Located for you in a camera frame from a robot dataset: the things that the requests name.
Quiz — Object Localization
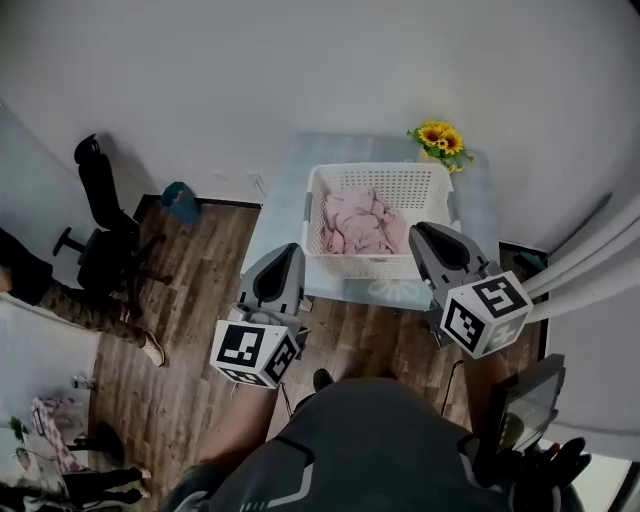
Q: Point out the light blue floor mat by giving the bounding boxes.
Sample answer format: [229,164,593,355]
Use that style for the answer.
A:
[239,132,501,314]

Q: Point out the green box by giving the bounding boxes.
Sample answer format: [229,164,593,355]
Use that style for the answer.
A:
[514,251,549,272]

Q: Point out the person's dark shirt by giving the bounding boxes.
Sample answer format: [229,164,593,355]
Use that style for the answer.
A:
[162,377,514,512]

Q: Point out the pink clothes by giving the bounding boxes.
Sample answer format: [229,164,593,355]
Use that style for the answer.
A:
[319,187,407,256]

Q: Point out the black office chair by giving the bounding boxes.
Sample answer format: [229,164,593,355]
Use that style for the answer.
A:
[53,133,174,316]

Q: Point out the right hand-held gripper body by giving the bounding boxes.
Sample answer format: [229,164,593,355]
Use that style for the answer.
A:
[408,221,534,360]

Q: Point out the sunflower bouquet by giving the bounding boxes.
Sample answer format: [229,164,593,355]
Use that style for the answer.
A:
[406,121,475,175]

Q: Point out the person's right forearm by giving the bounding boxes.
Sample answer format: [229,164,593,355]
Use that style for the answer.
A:
[460,349,512,436]

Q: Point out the pink checked cloth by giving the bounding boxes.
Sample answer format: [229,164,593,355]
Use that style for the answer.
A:
[29,396,87,474]

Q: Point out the white plastic laundry basket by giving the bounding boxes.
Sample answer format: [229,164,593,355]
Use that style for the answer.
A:
[301,162,460,281]

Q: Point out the teal bag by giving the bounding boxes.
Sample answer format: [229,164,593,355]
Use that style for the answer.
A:
[160,181,202,224]

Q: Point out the black equipment pile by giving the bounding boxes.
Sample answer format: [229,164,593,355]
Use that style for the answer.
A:
[517,436,592,512]

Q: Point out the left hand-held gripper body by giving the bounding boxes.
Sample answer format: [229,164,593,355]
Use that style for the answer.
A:
[209,243,309,390]

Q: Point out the black cable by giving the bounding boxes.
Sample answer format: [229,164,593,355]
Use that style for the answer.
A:
[438,358,464,416]

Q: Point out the black round stool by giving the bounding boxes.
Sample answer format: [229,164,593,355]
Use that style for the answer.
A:
[93,421,126,465]

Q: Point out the person's left forearm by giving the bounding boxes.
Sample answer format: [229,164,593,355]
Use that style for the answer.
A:
[195,383,277,469]

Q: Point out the black tablet screen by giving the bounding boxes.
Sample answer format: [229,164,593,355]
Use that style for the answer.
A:
[487,353,567,455]

